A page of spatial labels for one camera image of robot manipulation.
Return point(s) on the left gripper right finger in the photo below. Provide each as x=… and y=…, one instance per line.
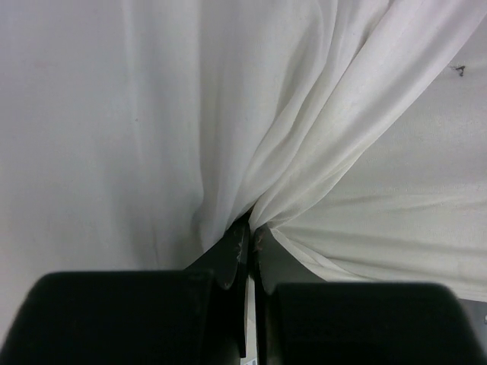
x=303, y=319

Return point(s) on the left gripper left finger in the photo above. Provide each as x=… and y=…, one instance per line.
x=196, y=315

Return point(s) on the grey cream ruffled pillowcase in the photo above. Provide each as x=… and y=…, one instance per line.
x=134, y=133

